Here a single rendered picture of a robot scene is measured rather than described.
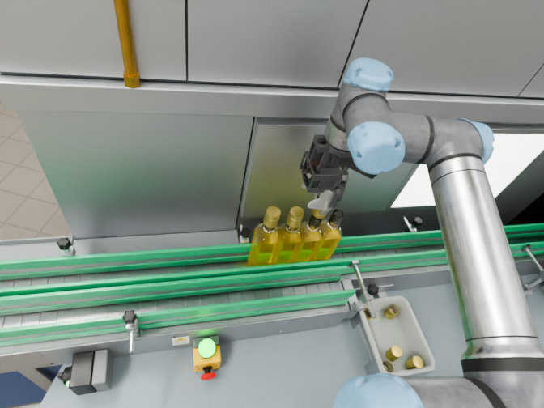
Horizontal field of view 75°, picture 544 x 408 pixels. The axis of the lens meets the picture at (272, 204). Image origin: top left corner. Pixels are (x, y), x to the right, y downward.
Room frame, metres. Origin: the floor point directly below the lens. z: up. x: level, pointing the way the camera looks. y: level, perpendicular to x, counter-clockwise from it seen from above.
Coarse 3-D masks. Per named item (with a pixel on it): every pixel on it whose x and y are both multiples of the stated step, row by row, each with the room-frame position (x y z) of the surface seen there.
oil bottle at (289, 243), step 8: (280, 224) 0.56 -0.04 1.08; (280, 232) 0.54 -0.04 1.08; (288, 232) 0.53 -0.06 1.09; (296, 232) 0.54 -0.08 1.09; (280, 240) 0.52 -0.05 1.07; (288, 240) 0.52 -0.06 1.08; (296, 240) 0.53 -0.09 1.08; (280, 248) 0.51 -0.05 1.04; (288, 248) 0.52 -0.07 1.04; (296, 248) 0.53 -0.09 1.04; (280, 256) 0.51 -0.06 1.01; (288, 256) 0.52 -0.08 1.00; (272, 264) 0.52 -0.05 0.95
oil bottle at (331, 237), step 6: (324, 222) 0.60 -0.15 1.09; (324, 228) 0.58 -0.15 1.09; (330, 228) 0.58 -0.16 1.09; (324, 234) 0.57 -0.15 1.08; (330, 234) 0.57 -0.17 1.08; (336, 234) 0.57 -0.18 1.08; (324, 240) 0.56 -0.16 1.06; (330, 240) 0.57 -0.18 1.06; (336, 240) 0.57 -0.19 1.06; (324, 246) 0.56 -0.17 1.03; (330, 246) 0.57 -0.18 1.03; (336, 246) 0.58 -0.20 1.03; (318, 252) 0.56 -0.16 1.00; (324, 252) 0.57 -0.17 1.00; (330, 252) 0.58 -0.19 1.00; (312, 258) 0.56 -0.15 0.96; (318, 258) 0.56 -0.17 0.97; (324, 258) 0.57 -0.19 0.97
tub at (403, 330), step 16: (384, 304) 0.57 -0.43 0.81; (400, 304) 0.58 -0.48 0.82; (368, 320) 0.52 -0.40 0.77; (384, 320) 0.54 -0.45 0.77; (400, 320) 0.55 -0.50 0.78; (416, 320) 0.53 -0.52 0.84; (368, 336) 0.44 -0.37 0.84; (384, 336) 0.48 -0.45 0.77; (400, 336) 0.50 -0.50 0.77; (416, 336) 0.49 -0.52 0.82; (384, 352) 0.43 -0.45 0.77; (416, 352) 0.45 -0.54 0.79; (384, 368) 0.36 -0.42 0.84; (400, 368) 0.40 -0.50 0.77; (416, 368) 0.38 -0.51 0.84; (432, 368) 0.40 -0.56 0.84
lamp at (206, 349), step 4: (204, 340) 0.30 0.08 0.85; (208, 340) 0.31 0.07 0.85; (200, 344) 0.29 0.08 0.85; (204, 344) 0.29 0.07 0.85; (208, 344) 0.30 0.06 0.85; (212, 344) 0.30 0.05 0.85; (200, 348) 0.28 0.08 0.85; (204, 348) 0.28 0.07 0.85; (208, 348) 0.29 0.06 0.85; (212, 348) 0.29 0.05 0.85; (200, 352) 0.27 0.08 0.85; (204, 352) 0.27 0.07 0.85; (208, 352) 0.28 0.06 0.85; (212, 352) 0.28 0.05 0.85; (204, 356) 0.27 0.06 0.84; (208, 356) 0.27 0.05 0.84
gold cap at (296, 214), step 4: (292, 208) 0.55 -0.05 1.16; (296, 208) 0.56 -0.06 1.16; (300, 208) 0.56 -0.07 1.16; (292, 212) 0.54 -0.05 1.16; (296, 212) 0.54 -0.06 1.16; (300, 212) 0.55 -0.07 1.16; (288, 216) 0.54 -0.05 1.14; (292, 216) 0.53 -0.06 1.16; (296, 216) 0.53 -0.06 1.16; (300, 216) 0.54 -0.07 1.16; (288, 220) 0.54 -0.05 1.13; (292, 220) 0.53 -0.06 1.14; (296, 220) 0.53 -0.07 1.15; (300, 220) 0.54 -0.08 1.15; (288, 224) 0.53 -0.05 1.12; (292, 224) 0.53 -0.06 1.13; (296, 224) 0.53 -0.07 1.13
